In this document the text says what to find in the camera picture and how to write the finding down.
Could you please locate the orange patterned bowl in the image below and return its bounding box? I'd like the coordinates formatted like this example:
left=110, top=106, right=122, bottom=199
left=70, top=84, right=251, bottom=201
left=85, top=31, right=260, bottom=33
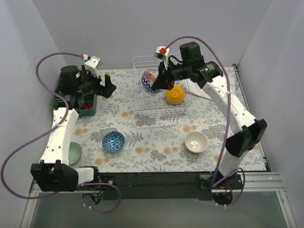
left=141, top=71, right=160, bottom=94

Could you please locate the yellow bowl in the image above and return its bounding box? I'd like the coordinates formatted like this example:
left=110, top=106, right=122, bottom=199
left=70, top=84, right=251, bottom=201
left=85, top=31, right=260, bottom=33
left=165, top=85, right=185, bottom=105

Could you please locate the white wire dish rack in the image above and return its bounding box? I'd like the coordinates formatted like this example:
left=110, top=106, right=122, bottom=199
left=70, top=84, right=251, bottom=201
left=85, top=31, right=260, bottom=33
left=133, top=56, right=193, bottom=120

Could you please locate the blue triangle patterned bowl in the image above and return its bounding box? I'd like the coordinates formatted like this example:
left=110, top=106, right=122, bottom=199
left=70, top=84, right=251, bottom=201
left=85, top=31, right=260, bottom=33
left=102, top=131, right=125, bottom=153

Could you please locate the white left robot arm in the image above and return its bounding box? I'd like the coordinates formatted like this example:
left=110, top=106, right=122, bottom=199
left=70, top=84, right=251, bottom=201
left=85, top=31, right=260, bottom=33
left=30, top=66, right=116, bottom=192

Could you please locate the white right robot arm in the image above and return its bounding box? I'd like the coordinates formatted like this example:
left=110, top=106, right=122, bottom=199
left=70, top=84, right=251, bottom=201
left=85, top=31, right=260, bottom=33
left=152, top=42, right=267, bottom=189

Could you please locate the green compartment organizer tray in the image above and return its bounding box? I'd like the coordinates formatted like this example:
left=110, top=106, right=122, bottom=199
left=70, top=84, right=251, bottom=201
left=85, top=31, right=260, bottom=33
left=53, top=79, right=97, bottom=118

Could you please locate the white folded cloth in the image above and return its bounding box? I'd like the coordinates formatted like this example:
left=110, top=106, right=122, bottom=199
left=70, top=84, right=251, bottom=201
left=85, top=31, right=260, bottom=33
left=187, top=75, right=228, bottom=100

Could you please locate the floral patterned table mat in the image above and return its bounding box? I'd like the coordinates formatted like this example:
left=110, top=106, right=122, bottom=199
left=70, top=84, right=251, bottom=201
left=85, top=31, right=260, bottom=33
left=48, top=66, right=268, bottom=173

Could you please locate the light green flower bowl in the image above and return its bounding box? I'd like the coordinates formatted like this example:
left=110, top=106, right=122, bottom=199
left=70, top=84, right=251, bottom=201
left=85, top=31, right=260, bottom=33
left=68, top=142, right=82, bottom=166

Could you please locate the white bowl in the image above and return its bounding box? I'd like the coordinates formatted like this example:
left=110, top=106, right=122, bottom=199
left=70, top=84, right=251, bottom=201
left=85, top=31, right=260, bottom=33
left=184, top=131, right=208, bottom=154

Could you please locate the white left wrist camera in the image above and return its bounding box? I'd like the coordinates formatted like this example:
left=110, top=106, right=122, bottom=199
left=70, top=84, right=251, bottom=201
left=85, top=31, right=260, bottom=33
left=81, top=54, right=102, bottom=78

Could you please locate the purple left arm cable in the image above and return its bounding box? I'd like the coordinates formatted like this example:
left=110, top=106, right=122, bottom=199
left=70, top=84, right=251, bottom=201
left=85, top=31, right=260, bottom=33
left=1, top=52, right=122, bottom=213

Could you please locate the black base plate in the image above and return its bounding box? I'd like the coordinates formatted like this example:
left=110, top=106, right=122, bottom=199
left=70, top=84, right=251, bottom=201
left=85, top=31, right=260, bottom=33
left=99, top=172, right=242, bottom=200

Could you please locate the aluminium frame rail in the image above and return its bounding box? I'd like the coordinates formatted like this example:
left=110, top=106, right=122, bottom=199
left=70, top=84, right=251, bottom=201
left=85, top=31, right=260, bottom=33
left=21, top=171, right=297, bottom=228

